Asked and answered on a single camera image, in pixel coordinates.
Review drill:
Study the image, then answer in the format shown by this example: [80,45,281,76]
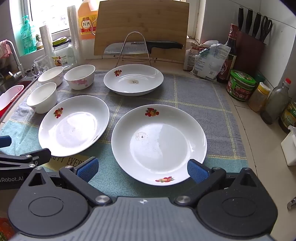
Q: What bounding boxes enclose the orange cooking wine bottle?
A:
[77,0,100,40]

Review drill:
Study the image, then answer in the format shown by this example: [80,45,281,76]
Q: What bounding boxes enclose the black handled block knife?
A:
[252,13,262,37]
[238,6,245,32]
[245,9,253,34]

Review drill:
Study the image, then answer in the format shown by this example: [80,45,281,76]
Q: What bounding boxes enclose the steel wire rack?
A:
[116,31,158,69]

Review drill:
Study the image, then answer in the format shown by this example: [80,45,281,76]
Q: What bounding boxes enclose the black handled kitchen knife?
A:
[103,41,184,56]

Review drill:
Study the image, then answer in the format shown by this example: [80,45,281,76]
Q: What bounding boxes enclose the yellow lid spice jar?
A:
[248,82,271,113]

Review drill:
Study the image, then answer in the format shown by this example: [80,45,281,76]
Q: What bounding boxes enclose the red white food bag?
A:
[183,45,200,71]

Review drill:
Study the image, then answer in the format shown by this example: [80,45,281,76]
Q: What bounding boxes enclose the green dish soap bottle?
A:
[20,15,37,55]

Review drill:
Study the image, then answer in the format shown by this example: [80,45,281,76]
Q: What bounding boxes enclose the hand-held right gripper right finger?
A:
[173,159,258,207]

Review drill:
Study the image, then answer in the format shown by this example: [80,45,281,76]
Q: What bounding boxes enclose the dark green lid jar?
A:
[253,72,266,85]

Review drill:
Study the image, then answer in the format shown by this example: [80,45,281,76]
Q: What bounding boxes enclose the glass jar yellow green lid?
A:
[52,37,76,70]

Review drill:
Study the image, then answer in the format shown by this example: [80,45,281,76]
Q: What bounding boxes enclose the black handled scissors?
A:
[260,16,273,42]

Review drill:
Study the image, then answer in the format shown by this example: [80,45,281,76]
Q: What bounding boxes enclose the green lid sauce jar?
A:
[227,70,257,102]

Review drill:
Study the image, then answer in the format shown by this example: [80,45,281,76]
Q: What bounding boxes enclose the grey teal checked cloth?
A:
[0,70,249,200]

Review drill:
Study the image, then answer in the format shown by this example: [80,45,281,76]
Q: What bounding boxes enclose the white printed food bag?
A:
[191,43,232,80]

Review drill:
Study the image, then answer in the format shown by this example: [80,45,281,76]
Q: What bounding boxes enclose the red cap glass bottle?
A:
[260,78,292,125]

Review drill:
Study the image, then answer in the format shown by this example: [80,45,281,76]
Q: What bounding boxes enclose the pink cloth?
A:
[0,40,12,59]

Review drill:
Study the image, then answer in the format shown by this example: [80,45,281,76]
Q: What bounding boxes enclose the bamboo cutting board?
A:
[94,0,189,63]

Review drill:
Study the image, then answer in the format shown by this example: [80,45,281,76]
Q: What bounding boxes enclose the white pink flower bowl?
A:
[63,65,96,90]
[38,66,64,87]
[26,82,57,114]

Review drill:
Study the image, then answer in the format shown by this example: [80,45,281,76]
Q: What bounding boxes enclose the dark soy sauce bottle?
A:
[217,23,238,83]

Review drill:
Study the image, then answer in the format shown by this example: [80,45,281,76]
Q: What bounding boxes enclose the steel faucet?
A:
[5,40,26,80]

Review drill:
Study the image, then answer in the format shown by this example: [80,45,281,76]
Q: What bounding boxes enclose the dark red knife block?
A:
[235,30,266,76]

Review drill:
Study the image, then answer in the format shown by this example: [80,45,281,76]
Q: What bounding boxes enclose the white fruit print plate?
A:
[111,104,207,186]
[38,95,110,157]
[103,64,164,96]

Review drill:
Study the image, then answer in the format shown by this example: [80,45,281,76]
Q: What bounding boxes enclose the clear glass mug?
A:
[31,55,51,76]

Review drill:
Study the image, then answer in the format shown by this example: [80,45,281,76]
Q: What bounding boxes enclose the crumpled white plastic bag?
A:
[198,40,219,50]

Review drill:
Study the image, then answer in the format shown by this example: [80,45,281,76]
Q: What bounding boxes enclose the yellow label oil bottle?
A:
[279,97,296,134]

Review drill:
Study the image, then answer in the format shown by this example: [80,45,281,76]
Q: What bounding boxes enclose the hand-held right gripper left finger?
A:
[28,157,113,207]

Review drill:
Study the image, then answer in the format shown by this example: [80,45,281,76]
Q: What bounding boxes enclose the white plastic box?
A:
[281,126,296,166]

